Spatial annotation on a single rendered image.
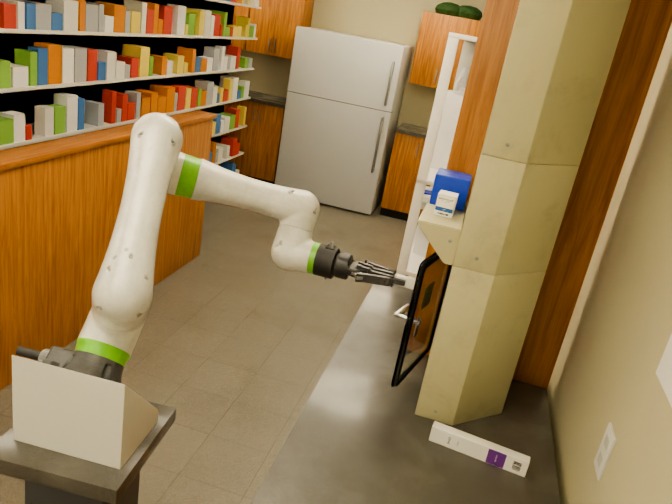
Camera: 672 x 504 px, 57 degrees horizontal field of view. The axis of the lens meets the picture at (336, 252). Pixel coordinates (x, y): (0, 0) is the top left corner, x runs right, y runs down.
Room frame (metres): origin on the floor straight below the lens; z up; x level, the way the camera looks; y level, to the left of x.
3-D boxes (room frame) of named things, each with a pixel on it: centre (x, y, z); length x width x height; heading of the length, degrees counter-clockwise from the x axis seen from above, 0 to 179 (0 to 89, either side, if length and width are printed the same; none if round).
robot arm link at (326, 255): (1.65, 0.02, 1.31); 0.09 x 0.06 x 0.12; 169
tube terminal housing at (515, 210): (1.66, -0.46, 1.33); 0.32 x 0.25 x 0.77; 169
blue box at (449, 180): (1.77, -0.30, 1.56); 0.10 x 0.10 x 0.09; 79
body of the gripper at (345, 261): (1.64, -0.05, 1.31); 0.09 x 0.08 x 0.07; 79
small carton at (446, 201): (1.65, -0.27, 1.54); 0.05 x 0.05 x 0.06; 76
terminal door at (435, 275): (1.70, -0.29, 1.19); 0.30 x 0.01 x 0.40; 155
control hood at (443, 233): (1.70, -0.28, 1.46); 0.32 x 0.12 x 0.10; 169
